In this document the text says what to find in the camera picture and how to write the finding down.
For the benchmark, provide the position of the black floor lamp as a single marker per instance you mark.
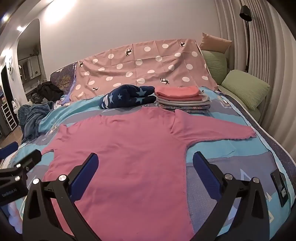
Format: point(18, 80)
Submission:
point(247, 34)

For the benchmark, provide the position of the person's left hand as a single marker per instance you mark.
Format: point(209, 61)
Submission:
point(14, 216)

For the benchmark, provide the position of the pink polka-dot sheet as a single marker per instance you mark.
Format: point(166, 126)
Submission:
point(143, 62)

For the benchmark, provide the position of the coral folded garment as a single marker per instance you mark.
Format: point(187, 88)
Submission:
point(178, 92)

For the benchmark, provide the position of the black cloth pile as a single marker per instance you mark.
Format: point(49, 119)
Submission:
point(47, 90)

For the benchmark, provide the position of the navy star-print garment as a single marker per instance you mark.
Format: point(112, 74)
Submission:
point(126, 96)

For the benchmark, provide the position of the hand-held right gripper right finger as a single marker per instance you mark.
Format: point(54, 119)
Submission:
point(203, 171)

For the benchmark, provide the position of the white ladder shelf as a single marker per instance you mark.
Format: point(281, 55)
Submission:
point(8, 117)

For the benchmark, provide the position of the large green pillow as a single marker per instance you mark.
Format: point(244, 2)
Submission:
point(247, 88)

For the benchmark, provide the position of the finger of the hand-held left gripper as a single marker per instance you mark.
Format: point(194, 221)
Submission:
point(9, 149)
point(27, 158)

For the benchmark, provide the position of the purple tree-print blanket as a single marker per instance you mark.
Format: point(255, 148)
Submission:
point(63, 80)

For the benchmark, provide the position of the floral folded garment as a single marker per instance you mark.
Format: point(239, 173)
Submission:
point(185, 109)

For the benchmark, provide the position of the pink long-sleeved shirt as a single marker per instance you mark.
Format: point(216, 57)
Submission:
point(129, 148)

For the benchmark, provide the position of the black flat device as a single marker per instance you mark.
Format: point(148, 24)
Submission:
point(280, 188)

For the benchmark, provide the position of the white cat figure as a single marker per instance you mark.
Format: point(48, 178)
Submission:
point(15, 104)

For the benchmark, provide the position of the patterned blue bedspread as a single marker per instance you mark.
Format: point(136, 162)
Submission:
point(245, 157)

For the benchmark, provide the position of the beige cushion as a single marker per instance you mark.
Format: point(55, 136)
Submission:
point(215, 42)

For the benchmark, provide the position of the white round wall fixture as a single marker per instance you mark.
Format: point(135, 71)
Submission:
point(10, 68)

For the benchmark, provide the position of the small green pillow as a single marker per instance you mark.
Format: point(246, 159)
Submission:
point(215, 62)

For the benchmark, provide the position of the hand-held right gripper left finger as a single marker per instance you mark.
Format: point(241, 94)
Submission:
point(84, 171)

